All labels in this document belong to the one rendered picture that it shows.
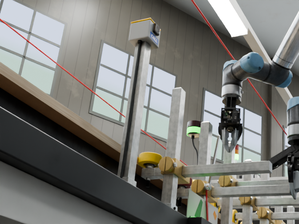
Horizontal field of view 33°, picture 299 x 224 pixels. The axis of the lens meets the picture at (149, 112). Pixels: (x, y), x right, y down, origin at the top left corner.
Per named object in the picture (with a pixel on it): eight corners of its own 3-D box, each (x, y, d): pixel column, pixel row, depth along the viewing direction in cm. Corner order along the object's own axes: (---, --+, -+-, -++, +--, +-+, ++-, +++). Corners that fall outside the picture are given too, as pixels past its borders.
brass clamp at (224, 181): (242, 195, 211) (242, 183, 213) (231, 186, 200) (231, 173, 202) (228, 195, 214) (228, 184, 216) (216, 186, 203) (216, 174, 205)
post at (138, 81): (135, 189, 138) (153, 47, 156) (126, 184, 134) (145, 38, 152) (121, 190, 140) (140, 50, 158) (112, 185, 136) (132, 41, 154)
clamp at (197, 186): (217, 203, 188) (218, 190, 190) (203, 192, 177) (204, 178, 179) (203, 203, 190) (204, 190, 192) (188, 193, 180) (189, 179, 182)
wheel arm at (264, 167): (272, 176, 152) (272, 162, 154) (268, 172, 149) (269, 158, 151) (145, 182, 172) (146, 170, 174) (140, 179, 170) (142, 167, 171)
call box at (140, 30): (158, 50, 156) (161, 29, 159) (147, 38, 150) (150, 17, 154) (139, 54, 159) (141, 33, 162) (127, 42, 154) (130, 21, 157)
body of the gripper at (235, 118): (219, 122, 186) (221, 92, 191) (220, 131, 193) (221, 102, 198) (240, 122, 184) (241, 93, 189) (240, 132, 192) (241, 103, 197)
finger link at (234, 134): (228, 147, 183) (230, 124, 187) (229, 153, 188) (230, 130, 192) (237, 148, 182) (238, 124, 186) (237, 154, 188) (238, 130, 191)
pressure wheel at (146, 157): (154, 191, 174) (157, 160, 178) (163, 186, 167) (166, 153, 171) (132, 187, 172) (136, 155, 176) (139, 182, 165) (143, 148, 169)
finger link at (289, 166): (292, 181, 168) (292, 155, 171) (287, 181, 168) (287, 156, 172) (295, 185, 171) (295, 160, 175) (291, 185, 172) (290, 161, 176)
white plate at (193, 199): (217, 236, 183) (219, 209, 187) (187, 218, 163) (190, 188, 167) (216, 236, 184) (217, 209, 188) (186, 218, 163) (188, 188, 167)
